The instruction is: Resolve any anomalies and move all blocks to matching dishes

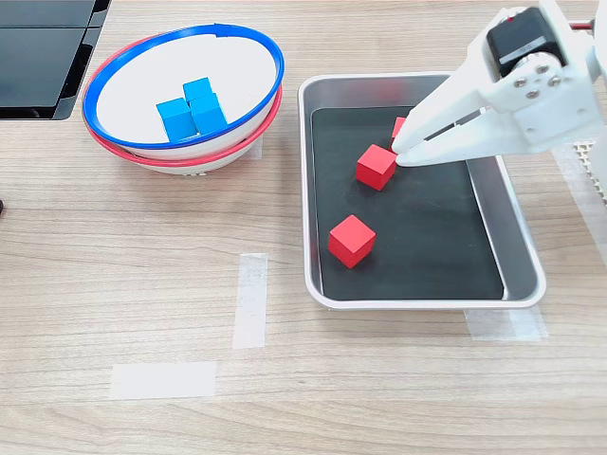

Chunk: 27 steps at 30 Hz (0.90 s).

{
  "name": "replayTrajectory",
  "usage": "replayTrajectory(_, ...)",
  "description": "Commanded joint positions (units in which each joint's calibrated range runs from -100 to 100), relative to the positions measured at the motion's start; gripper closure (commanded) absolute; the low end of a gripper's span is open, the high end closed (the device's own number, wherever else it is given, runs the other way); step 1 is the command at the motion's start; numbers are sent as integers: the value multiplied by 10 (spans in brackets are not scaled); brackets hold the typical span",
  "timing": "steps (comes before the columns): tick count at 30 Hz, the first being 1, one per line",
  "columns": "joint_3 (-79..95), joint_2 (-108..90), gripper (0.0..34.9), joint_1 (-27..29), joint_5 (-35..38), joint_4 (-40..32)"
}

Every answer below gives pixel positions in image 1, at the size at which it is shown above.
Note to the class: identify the small blue cube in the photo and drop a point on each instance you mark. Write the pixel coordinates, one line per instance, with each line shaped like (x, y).
(209, 114)
(174, 118)
(196, 87)

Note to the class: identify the white plate red rim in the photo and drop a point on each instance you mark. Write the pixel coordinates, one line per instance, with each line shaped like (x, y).
(189, 163)

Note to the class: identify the steel tray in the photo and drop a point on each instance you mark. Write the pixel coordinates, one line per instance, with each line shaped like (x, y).
(517, 237)

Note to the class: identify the black glossy panel device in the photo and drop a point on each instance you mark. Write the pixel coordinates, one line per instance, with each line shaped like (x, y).
(38, 66)

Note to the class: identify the small red cube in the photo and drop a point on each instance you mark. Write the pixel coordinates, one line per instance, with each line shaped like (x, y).
(377, 166)
(351, 239)
(398, 127)

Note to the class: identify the black mat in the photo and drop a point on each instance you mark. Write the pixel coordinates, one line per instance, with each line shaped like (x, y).
(427, 237)

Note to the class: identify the clear tape strip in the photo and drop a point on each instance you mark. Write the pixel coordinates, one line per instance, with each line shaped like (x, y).
(507, 324)
(163, 379)
(569, 170)
(250, 303)

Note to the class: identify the white plate blue rim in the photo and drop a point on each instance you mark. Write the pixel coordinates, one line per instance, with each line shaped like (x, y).
(133, 80)

